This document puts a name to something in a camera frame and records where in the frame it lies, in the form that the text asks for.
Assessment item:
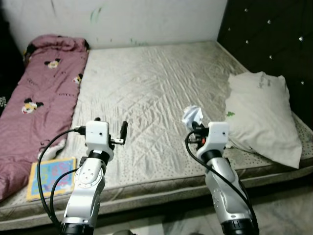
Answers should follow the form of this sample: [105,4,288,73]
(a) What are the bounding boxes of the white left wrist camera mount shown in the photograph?
[85,120,115,148]

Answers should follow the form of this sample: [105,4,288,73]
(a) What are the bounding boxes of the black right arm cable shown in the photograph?
[185,131,259,221]

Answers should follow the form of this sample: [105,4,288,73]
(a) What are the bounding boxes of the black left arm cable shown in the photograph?
[49,166,84,221]
[36,126,88,228]

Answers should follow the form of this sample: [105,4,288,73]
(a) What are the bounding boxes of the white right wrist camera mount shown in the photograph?
[207,122,230,150]

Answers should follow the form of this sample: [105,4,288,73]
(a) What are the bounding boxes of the white pillow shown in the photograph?
[225,71,303,170]

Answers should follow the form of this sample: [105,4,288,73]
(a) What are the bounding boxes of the colourful children's book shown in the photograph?
[26,156,78,202]

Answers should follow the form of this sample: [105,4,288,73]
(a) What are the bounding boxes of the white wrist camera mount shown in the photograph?
[207,122,230,150]
[85,120,115,148]

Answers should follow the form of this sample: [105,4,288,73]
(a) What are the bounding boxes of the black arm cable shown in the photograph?
[36,126,88,228]
[49,166,84,221]
[185,131,259,221]

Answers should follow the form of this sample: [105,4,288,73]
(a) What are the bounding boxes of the white quilted mattress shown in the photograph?
[0,40,313,232]

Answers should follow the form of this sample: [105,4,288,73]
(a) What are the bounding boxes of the pink cartoon mouse blanket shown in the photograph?
[0,34,90,202]

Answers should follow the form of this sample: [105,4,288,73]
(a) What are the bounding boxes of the white paper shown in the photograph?
[182,105,204,131]

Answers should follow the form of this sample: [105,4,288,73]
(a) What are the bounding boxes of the black tufted headboard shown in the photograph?
[217,0,313,131]

